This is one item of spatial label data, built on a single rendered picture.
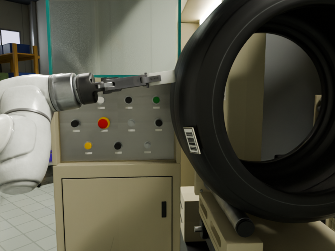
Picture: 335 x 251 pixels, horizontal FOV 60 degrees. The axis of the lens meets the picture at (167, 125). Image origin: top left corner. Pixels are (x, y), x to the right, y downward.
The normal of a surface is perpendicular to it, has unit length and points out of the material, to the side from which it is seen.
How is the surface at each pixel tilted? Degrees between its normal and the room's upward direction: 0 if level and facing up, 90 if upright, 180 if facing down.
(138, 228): 90
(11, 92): 56
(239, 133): 90
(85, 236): 90
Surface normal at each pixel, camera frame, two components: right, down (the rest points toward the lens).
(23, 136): 0.79, -0.41
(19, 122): 0.68, -0.64
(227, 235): 0.00, -0.99
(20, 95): 0.02, -0.48
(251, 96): 0.07, 0.12
